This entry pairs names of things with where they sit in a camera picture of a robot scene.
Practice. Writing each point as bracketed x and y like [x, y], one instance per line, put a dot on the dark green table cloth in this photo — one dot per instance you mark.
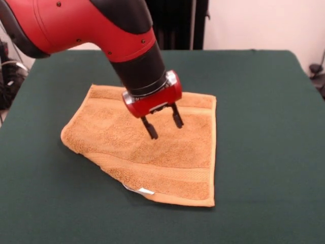
[254, 152]

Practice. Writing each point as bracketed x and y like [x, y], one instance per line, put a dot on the orange terry towel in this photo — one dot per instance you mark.
[165, 157]

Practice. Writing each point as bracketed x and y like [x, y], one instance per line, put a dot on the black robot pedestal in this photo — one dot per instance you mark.
[177, 25]

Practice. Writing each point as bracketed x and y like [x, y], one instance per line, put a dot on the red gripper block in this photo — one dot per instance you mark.
[152, 104]

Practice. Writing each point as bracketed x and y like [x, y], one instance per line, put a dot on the black power adapter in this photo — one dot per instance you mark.
[314, 68]

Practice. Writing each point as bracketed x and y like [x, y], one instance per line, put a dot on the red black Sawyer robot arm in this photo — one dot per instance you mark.
[76, 25]

